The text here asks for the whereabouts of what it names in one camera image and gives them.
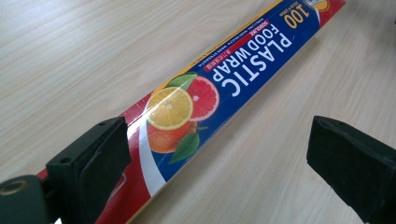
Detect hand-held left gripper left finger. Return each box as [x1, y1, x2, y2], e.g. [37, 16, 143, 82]
[45, 116, 133, 224]

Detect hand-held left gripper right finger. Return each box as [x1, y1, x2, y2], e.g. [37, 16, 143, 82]
[305, 115, 396, 224]

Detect blue and red food wrap box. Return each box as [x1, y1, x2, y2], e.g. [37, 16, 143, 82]
[36, 0, 347, 224]

